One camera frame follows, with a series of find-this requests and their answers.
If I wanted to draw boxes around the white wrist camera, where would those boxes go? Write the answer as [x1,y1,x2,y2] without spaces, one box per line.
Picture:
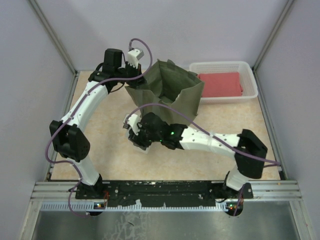
[123,114,141,135]
[127,48,144,69]

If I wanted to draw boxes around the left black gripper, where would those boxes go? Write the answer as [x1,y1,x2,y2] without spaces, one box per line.
[115,60,147,88]

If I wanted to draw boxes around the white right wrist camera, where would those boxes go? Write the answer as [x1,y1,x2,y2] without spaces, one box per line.
[123,114,141,135]

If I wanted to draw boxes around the red folded cloth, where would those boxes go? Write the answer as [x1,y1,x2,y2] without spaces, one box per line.
[197,72,243,98]

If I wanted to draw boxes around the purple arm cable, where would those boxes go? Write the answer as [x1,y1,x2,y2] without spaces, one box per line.
[123,103,282,217]
[44,37,154,176]

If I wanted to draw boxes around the white bottle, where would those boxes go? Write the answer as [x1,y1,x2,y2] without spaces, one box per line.
[128,129,152,153]

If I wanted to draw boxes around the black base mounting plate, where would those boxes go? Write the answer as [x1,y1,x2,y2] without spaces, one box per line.
[75,180,254,209]

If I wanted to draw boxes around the white plastic basket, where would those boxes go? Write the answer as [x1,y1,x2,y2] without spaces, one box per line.
[189,61,258,104]

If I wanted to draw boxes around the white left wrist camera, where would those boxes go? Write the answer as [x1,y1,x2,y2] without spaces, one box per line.
[127,48,144,69]

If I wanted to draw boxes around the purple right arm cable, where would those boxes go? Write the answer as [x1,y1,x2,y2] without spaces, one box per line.
[123,103,282,217]

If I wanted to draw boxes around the white slotted cable duct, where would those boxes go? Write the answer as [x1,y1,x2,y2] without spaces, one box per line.
[39,201,245,212]

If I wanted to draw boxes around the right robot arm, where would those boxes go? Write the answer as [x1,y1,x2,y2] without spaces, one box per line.
[123,112,268,198]

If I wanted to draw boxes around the green canvas bag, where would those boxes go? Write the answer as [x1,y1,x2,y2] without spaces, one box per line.
[125,60,205,121]

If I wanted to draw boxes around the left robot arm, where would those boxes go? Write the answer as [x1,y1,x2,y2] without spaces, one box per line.
[49,48,144,199]

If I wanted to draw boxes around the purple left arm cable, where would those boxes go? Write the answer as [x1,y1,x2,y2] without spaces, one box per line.
[44,37,154,176]

